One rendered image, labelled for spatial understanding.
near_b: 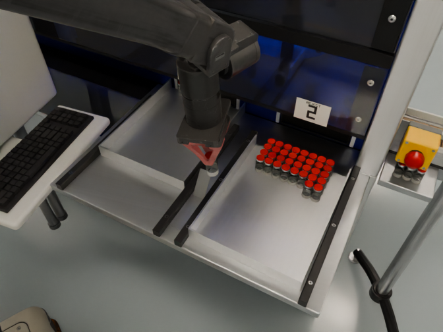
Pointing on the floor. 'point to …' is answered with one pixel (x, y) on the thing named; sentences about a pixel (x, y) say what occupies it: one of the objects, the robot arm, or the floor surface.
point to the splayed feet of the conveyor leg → (358, 256)
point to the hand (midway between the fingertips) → (209, 157)
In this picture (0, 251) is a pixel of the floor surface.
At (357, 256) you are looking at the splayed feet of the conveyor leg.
